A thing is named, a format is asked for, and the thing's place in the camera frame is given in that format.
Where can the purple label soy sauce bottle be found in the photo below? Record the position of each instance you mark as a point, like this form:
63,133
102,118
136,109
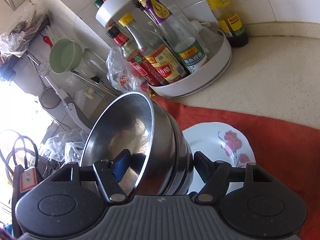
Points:
181,40

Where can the hanging mesh strainer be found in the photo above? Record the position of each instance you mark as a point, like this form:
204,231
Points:
48,97

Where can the steel bowl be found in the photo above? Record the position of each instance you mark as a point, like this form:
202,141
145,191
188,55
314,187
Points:
184,178
181,157
137,123

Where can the grey white folding handle tool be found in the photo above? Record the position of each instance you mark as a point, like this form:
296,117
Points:
73,110

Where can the red label sesame oil bottle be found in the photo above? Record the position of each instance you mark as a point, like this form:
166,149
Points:
133,56

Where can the white rotating condiment rack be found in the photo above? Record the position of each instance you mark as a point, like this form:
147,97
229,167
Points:
207,74

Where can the clear plastic bag with packets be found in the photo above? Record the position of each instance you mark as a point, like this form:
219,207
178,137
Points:
122,76

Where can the crumpled clear plastic bag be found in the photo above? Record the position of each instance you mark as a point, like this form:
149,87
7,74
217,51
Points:
66,146

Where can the steel bowl back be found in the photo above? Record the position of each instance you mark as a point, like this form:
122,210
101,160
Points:
184,178

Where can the yellow cap vinegar bottle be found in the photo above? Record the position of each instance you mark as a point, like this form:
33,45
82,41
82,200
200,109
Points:
156,51

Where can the glass pot lid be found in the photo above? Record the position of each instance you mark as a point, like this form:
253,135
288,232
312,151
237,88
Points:
97,64

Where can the green yellow label oil bottle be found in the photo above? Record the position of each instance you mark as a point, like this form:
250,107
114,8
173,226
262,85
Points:
229,22

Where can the floral white plate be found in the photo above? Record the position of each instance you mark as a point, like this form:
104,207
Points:
220,142

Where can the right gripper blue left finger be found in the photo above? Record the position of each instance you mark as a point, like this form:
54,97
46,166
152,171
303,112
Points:
120,164

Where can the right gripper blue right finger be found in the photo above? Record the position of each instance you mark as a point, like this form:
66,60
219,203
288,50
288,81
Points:
204,166

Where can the red cloth mat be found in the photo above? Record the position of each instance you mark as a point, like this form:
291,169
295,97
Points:
288,151

